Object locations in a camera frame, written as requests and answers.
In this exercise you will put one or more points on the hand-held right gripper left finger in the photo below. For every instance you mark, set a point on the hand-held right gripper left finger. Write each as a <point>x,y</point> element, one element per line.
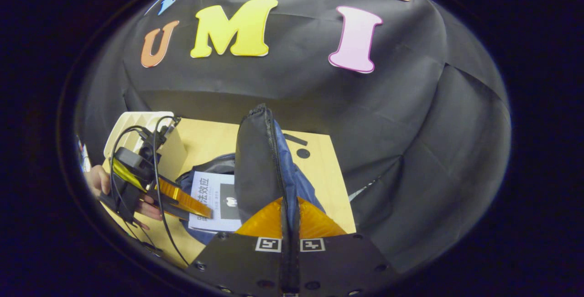
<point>246,265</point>

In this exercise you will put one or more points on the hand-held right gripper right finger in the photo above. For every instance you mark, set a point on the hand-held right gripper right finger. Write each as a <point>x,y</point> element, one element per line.
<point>342,265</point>

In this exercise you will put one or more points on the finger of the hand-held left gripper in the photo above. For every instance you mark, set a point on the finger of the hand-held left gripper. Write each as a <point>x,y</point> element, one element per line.
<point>182,201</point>

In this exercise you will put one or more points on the pale blue book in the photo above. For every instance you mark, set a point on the pale blue book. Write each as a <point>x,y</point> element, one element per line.
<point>212,192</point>

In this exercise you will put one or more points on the cream plastic bookshelf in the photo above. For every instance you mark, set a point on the cream plastic bookshelf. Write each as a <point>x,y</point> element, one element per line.
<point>132,121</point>

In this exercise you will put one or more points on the blue schoolbag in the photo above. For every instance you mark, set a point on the blue schoolbag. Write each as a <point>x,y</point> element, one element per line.
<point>255,164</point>

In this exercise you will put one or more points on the black round sticker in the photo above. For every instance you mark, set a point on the black round sticker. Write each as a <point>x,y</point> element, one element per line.
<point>303,153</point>

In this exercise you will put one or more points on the black backdrop cloth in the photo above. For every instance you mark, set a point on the black backdrop cloth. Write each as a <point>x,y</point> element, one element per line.
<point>388,105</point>

